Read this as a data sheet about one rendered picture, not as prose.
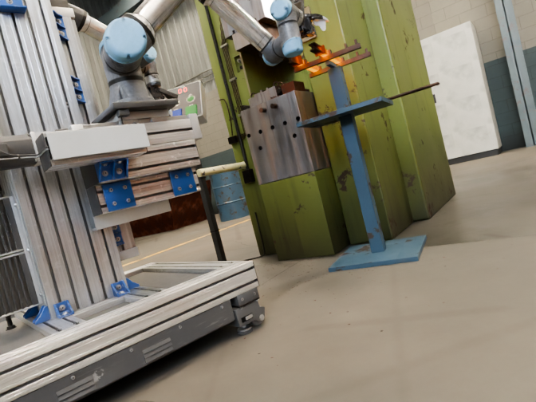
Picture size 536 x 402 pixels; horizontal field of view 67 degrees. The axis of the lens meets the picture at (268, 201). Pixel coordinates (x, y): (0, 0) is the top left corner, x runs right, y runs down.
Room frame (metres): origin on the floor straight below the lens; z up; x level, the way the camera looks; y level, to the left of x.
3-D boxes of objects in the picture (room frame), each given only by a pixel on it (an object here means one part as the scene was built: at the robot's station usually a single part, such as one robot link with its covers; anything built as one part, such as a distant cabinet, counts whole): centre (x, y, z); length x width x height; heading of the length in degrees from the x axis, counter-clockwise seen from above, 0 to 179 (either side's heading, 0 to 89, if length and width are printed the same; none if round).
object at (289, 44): (1.52, -0.22, 0.95); 0.11 x 0.08 x 0.11; 24
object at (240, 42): (2.56, -0.24, 1.32); 0.42 x 0.20 x 0.10; 145
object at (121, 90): (1.39, 0.36, 0.87); 0.15 x 0.15 x 0.10
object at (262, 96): (2.56, -0.24, 0.96); 0.42 x 0.20 x 0.09; 145
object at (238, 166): (2.51, 0.22, 0.62); 0.44 x 0.05 x 0.05; 145
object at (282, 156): (2.53, -0.29, 0.69); 0.56 x 0.38 x 0.45; 145
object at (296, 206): (2.53, -0.29, 0.23); 0.56 x 0.38 x 0.47; 145
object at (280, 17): (1.50, -0.23, 1.05); 0.11 x 0.08 x 0.09; 153
